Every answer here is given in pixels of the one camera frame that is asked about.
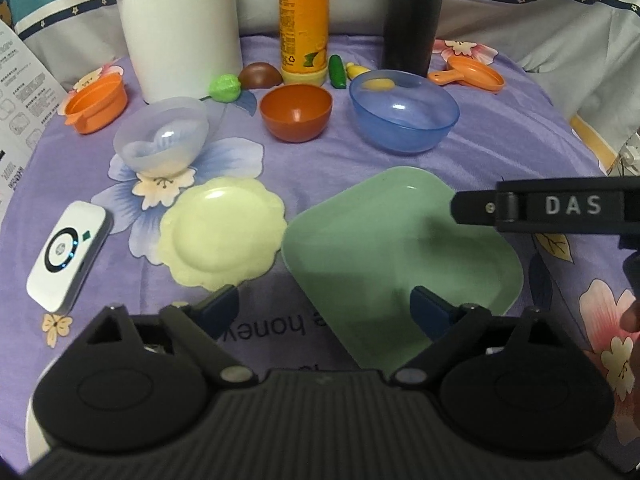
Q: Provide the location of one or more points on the black tall flask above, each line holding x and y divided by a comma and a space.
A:
409, 35

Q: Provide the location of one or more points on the brown-orange small bowl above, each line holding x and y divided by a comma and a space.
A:
296, 113

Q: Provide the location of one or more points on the person's right hand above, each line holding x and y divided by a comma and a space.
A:
630, 319

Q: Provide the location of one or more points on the teal striped curtain cloth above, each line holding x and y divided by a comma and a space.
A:
584, 53

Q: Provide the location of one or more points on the white instruction sheet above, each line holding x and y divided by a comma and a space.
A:
29, 99

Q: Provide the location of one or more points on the purple floral tablecloth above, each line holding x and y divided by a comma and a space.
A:
516, 134

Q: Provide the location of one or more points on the orange toy frying pan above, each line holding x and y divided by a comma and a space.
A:
469, 72

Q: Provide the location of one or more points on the green toy lime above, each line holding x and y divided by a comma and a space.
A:
225, 88

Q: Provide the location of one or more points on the yellow toy banana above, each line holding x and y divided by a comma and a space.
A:
354, 70

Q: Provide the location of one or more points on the clear translucent bowl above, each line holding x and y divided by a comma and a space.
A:
163, 138

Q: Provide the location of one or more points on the white remote device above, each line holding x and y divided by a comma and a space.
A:
67, 256

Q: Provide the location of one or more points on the orange detergent bottle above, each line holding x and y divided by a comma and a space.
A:
304, 40

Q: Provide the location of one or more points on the green square plate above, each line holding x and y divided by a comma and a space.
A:
358, 255

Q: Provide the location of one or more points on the orange toy pot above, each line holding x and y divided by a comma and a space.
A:
96, 106

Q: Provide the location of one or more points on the brown toy kiwi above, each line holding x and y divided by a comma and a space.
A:
259, 75

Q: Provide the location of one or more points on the blue translucent bowl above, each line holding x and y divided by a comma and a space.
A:
401, 113

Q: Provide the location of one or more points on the green toy cucumber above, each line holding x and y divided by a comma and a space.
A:
337, 72

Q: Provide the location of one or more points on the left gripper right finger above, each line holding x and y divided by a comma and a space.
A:
451, 330

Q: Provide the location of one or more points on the white thermos jug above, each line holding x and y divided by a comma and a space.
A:
178, 47

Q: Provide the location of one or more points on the yellow scalloped small plate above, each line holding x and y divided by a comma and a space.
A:
224, 232

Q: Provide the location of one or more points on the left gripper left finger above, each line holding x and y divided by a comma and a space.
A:
196, 328

